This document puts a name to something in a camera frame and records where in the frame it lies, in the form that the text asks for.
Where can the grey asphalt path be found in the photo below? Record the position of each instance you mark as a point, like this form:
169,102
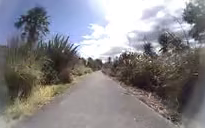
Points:
96,106

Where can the flax and shrub row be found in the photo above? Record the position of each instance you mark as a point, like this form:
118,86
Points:
60,56

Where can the row of dry bushes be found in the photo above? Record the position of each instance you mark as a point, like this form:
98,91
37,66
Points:
146,70

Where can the brown dirt verge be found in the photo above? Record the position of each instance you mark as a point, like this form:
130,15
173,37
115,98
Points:
153,100

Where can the yellow-green grass verge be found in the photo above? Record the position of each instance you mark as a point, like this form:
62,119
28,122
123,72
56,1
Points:
40,96

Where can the cabbage tree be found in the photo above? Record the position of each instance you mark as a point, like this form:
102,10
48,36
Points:
33,23

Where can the leafy tree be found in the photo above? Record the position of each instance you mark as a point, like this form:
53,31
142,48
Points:
200,20

